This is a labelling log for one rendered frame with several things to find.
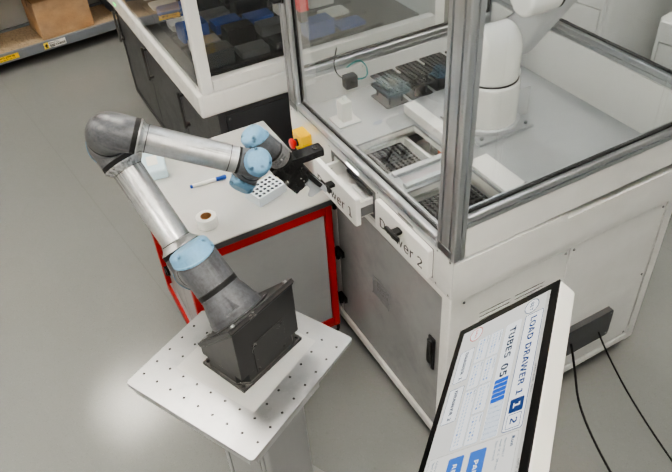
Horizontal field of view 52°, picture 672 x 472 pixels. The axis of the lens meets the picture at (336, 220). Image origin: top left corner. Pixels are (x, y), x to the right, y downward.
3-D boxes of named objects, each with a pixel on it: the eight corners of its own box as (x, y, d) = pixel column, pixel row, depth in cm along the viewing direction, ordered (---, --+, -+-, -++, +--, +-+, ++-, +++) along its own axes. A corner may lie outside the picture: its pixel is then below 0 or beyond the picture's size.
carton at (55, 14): (42, 41, 509) (30, 4, 491) (30, 27, 529) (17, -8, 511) (95, 25, 526) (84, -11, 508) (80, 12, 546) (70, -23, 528)
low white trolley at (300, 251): (218, 397, 271) (179, 257, 223) (168, 300, 314) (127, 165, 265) (345, 337, 291) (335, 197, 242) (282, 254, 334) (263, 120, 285)
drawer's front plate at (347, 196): (356, 227, 220) (355, 200, 213) (314, 182, 240) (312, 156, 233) (361, 225, 221) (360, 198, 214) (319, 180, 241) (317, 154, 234)
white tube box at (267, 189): (260, 207, 240) (259, 199, 238) (245, 198, 245) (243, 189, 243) (286, 191, 247) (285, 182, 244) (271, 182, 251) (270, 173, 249)
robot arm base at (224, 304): (238, 321, 169) (214, 289, 169) (205, 340, 179) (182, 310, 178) (271, 290, 181) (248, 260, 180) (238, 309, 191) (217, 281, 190)
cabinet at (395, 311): (440, 457, 246) (452, 304, 195) (309, 284, 317) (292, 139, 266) (631, 348, 278) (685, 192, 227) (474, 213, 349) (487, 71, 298)
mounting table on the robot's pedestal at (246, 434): (258, 486, 172) (252, 461, 165) (135, 408, 192) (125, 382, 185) (354, 363, 200) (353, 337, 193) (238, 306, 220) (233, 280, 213)
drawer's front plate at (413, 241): (427, 279, 200) (428, 252, 193) (375, 225, 220) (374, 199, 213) (432, 277, 201) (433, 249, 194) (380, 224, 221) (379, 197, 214)
